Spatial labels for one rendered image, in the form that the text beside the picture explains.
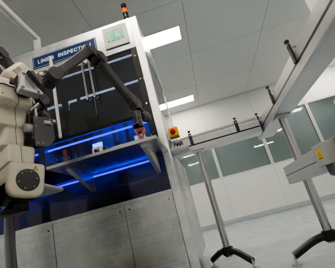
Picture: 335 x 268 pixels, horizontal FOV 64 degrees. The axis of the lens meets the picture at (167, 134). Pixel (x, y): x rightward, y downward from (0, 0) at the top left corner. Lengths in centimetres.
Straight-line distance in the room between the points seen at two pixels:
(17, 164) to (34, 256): 103
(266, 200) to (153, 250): 487
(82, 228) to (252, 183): 499
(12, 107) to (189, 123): 563
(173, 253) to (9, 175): 110
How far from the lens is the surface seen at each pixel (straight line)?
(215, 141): 203
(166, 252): 191
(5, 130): 149
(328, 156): 122
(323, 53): 121
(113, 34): 246
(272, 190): 660
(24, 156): 141
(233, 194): 648
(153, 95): 209
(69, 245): 214
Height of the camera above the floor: 40
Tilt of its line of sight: 18 degrees up
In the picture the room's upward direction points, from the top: 15 degrees counter-clockwise
